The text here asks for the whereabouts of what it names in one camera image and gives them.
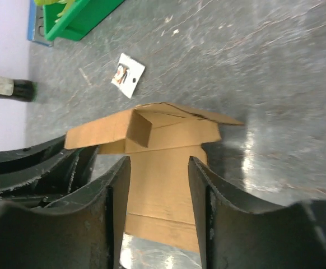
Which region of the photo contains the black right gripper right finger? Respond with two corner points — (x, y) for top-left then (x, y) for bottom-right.
(188, 157), (326, 268)

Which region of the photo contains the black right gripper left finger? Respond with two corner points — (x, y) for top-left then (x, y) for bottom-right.
(0, 157), (131, 268)

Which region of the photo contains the small white sticker packet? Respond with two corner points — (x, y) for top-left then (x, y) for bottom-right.
(111, 53), (146, 99)

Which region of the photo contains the cola glass bottle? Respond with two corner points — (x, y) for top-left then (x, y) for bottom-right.
(0, 76), (36, 103)

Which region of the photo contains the green plastic crate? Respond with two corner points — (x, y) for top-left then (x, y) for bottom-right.
(43, 0), (123, 41)

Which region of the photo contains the blue rectangular box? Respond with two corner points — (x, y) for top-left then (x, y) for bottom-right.
(27, 0), (53, 47)

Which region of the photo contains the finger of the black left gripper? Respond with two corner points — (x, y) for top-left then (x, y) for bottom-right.
(0, 135), (66, 174)
(0, 146), (98, 201)

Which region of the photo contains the brown cardboard box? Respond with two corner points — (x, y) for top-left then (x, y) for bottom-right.
(64, 102), (240, 253)

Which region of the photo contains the large green leaf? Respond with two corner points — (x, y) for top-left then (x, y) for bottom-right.
(34, 0), (78, 23)

